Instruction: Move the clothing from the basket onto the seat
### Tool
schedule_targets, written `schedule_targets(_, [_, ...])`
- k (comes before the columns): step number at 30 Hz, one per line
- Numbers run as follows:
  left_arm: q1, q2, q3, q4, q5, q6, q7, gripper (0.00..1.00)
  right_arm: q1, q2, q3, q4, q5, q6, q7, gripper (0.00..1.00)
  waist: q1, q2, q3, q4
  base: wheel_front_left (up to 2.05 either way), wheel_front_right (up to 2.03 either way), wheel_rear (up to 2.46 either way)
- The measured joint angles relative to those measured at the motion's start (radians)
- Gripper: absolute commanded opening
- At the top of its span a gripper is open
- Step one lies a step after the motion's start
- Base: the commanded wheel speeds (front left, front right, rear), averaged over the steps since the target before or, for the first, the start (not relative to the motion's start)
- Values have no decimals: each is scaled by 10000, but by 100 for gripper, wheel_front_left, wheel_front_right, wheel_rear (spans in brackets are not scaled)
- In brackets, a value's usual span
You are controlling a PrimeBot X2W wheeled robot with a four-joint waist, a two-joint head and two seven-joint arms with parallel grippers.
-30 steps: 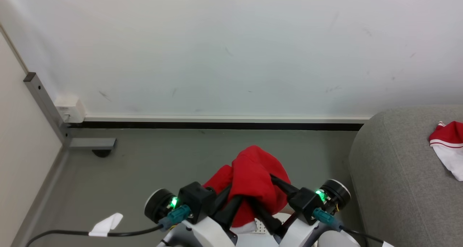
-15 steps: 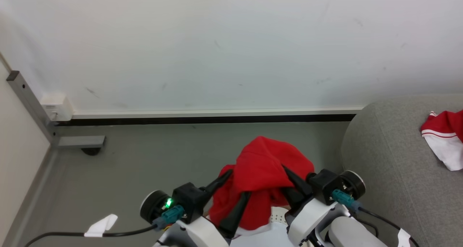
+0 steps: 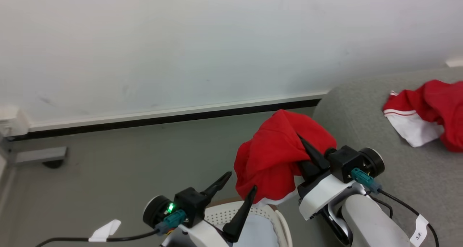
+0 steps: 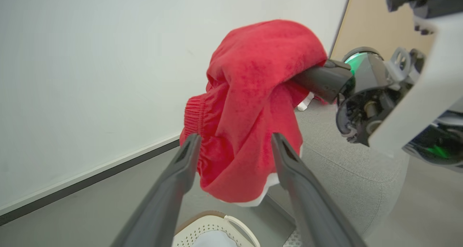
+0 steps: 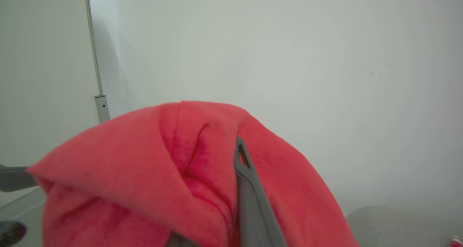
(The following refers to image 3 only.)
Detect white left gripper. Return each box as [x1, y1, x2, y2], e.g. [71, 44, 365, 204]
[161, 171, 258, 247]

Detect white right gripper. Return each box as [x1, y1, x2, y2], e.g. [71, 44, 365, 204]
[297, 134, 366, 221]

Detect red garment with white hem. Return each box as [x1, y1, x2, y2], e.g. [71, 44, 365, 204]
[233, 109, 337, 208]

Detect red garment with white panel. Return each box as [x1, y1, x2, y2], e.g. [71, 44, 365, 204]
[383, 80, 463, 153]

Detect white perforated laundry basket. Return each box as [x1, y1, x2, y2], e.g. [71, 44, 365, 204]
[203, 198, 293, 247]

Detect pale white cloth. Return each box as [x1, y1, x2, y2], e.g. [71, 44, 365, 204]
[231, 214, 281, 247]

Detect grey fabric sofa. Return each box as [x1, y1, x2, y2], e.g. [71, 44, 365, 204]
[282, 67, 463, 247]

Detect black and white baseboard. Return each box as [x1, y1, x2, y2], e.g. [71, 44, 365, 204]
[0, 91, 328, 142]

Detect grey stand base with castor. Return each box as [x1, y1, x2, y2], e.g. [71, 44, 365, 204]
[0, 135, 68, 204]

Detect white box on stand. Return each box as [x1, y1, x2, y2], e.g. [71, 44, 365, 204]
[0, 104, 30, 137]

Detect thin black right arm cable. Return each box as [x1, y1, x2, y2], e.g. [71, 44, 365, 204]
[368, 195, 394, 219]

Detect white cable label with print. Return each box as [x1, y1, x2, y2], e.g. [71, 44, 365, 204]
[410, 214, 429, 247]

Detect blank white cable label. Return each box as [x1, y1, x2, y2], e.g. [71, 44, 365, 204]
[89, 219, 122, 242]

